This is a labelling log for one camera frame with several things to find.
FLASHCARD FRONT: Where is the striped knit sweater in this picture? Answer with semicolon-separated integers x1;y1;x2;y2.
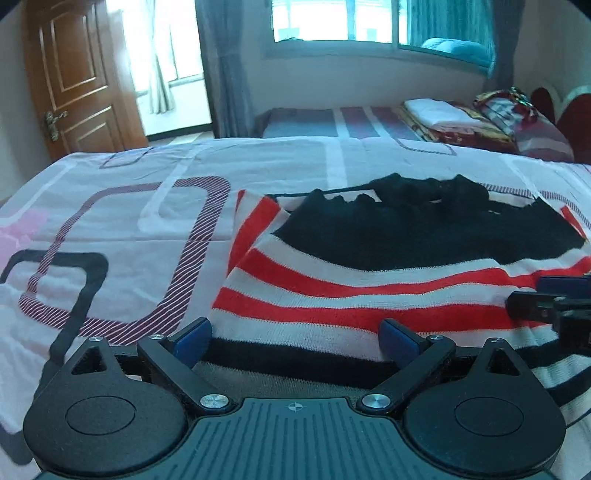
191;173;591;430

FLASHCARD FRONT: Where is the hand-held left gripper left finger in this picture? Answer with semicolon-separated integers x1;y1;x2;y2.
60;317;232;414

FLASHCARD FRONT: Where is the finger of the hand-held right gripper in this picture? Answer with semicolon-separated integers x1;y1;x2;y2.
505;290;570;325
537;275;591;300

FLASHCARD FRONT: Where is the plaid pillow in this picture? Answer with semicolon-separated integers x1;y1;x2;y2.
475;90;576;163

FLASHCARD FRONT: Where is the brown wooden door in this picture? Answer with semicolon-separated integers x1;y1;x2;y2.
22;0;149;162

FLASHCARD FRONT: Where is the teal fluffy blanket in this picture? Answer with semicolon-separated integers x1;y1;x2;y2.
421;38;496;72

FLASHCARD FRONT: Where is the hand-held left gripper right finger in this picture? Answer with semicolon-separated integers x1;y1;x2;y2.
355;318;532;414

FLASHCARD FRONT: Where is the sliding glass window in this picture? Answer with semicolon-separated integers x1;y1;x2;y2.
265;0;498;60

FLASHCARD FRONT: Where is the grey curtain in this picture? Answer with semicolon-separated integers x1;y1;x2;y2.
196;0;257;139
488;0;525;93

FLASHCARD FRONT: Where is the red patterned folded blanket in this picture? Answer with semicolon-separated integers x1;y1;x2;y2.
401;102;519;152

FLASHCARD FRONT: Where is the white folded cloth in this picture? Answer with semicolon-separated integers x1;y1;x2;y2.
404;98;482;128

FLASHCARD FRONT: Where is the red headboard with white trim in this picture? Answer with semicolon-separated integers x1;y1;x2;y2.
530;80;591;166

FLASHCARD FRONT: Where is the metal door handle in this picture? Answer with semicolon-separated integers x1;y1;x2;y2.
43;111;69;142

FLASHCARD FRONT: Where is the colourful crumpled cloth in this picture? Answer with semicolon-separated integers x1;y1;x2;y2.
507;85;540;124

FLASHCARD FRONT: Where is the white sheer curtain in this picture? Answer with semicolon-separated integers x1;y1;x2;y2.
147;0;178;116

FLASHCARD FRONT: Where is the bed with patterned sheet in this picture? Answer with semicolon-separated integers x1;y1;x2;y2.
0;136;591;480

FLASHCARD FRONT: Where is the bed with striped sheet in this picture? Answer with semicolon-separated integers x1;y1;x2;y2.
255;106;573;163

